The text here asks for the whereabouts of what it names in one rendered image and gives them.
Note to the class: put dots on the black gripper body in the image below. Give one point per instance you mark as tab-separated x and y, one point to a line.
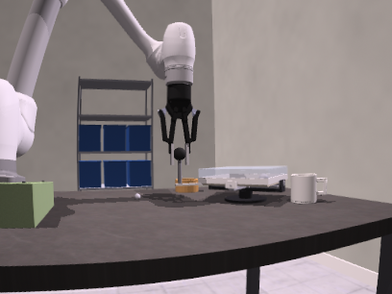
180	94

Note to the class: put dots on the white mug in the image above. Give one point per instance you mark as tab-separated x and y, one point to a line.
303	188

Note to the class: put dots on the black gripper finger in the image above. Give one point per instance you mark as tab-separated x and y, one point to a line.
187	138
169	140

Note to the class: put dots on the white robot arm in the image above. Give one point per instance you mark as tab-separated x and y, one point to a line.
174	65

